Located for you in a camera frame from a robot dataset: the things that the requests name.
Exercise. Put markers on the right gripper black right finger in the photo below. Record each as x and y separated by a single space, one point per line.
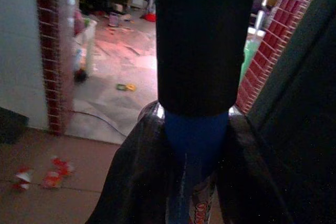
246 176

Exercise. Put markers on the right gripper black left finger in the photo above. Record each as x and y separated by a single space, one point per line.
141 171

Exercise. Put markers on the red white paper scrap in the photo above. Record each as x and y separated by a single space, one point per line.
22 178
52 180
63 165

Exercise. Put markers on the small yellow toy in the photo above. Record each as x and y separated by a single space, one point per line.
130 87

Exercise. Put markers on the small green toy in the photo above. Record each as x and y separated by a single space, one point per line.
121 87

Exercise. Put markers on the red tiled counter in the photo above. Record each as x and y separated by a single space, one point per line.
302 77

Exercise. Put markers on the green plastic stool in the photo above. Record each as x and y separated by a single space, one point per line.
249 56

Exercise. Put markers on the red plastic item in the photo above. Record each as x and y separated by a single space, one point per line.
149 17

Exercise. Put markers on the small pale cup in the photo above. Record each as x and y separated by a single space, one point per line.
114 19

